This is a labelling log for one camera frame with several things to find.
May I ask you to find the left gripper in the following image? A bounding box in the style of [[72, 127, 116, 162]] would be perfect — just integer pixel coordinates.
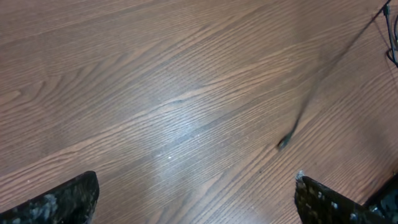
[[294, 170, 397, 224]]

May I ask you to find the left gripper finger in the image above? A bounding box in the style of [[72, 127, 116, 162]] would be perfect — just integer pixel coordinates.
[[1, 170, 100, 224]]

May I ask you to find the black usb cable bundle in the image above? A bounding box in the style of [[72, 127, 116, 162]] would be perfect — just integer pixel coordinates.
[[276, 0, 398, 152]]

